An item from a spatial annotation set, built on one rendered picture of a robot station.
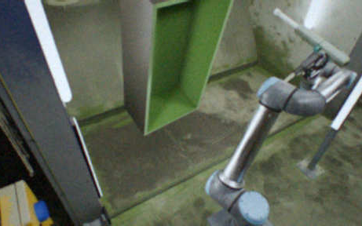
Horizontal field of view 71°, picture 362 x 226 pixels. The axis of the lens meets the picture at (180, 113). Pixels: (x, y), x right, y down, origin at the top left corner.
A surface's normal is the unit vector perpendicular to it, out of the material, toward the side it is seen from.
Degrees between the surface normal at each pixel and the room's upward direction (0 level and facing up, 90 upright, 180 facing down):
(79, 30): 57
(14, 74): 90
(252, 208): 5
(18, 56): 90
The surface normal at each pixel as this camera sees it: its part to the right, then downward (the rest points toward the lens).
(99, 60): 0.45, 0.10
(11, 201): 0.04, -0.73
